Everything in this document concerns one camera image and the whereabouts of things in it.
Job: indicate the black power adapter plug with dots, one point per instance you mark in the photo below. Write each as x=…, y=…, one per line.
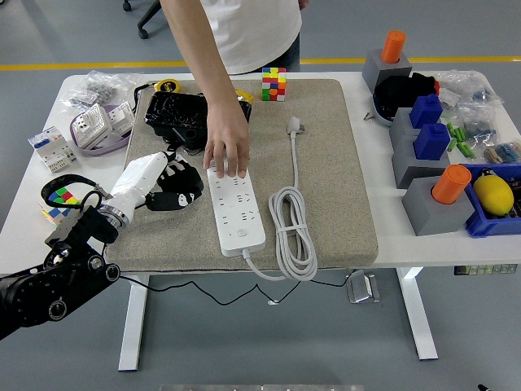
x=194, y=181

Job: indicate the grey block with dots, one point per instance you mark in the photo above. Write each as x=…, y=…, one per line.
x=407, y=171
x=372, y=67
x=401, y=124
x=431, y=216

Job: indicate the black plastic-wrapped case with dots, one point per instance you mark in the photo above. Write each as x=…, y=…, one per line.
x=171, y=110

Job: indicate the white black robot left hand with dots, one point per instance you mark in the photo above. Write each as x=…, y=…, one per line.
x=138, y=181

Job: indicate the blue block with knob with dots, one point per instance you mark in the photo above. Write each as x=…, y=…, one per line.
x=431, y=142
x=425, y=111

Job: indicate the white table leg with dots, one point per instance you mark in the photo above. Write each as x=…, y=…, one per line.
x=132, y=334
x=419, y=326

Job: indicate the black office chair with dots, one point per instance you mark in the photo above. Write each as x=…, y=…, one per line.
x=144, y=20

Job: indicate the small red object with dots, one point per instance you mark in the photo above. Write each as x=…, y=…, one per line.
x=436, y=87

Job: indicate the person's right forearm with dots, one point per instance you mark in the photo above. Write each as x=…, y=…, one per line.
x=195, y=45

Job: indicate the clear bag of resistors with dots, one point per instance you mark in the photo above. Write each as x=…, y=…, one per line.
x=502, y=154

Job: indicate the blue plastic bin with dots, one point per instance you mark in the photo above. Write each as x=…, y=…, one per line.
x=480, y=228

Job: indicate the yellow lemon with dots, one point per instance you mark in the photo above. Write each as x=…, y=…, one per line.
x=493, y=194

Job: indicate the orange cylinder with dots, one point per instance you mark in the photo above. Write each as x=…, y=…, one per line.
x=449, y=185
x=392, y=47

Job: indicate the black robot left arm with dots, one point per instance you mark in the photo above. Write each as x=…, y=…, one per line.
x=28, y=285

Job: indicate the table height control panel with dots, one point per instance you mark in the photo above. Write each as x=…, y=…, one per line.
x=484, y=270

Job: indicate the person's right hand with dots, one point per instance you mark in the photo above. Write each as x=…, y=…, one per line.
x=228, y=134

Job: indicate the green plastic wall anchor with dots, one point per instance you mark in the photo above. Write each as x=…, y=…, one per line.
x=452, y=145
x=460, y=133
x=451, y=129
x=465, y=149

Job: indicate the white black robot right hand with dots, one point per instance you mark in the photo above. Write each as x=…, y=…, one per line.
x=483, y=388

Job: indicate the grey-brown mat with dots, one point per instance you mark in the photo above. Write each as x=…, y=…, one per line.
x=334, y=183

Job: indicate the white circuit breaker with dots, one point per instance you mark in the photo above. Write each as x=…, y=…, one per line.
x=53, y=148

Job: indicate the clear bag of blue parts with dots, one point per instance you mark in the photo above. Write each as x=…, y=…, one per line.
x=468, y=91

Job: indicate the clear bag of blue terminals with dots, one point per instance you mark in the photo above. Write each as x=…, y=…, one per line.
x=480, y=130

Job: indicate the white power strip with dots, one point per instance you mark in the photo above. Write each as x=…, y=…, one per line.
x=240, y=220

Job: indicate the colourful puzzle cube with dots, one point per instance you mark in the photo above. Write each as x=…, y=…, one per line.
x=61, y=196
x=274, y=83

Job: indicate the purple tray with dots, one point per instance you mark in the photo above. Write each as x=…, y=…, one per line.
x=102, y=150

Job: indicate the black cloth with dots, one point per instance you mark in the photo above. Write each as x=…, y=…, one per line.
x=401, y=91

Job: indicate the clear bag of metal parts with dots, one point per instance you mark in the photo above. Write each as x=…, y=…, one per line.
x=102, y=87

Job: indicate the silver metal floor box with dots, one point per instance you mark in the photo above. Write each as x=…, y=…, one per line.
x=362, y=287

